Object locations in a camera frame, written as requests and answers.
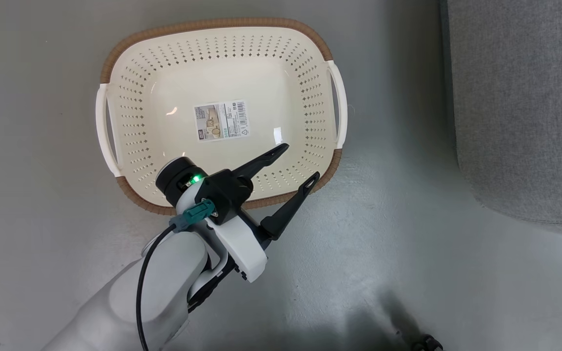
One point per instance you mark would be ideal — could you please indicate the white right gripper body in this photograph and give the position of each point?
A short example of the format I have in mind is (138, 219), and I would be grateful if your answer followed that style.
(242, 248)

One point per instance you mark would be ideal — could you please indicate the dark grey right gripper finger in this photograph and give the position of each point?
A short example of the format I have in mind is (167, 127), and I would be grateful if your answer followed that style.
(261, 162)
(288, 207)

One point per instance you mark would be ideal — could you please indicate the small black robot base part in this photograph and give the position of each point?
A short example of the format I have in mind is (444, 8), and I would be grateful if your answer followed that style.
(427, 343)

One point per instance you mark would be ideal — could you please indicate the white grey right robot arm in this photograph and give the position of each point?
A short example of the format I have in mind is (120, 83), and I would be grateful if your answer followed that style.
(164, 278)

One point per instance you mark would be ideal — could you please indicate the printed basket label sticker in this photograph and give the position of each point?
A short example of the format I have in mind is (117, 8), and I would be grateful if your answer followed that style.
(222, 121)

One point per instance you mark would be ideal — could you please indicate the cream laundry basket brown rim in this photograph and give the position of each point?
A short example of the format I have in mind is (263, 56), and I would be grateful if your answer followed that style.
(222, 73)

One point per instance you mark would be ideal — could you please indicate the grey fabric sofa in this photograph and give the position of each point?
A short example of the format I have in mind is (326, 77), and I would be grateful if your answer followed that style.
(525, 107)

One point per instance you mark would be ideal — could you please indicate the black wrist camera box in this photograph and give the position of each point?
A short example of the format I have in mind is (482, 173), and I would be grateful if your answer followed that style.
(225, 192)

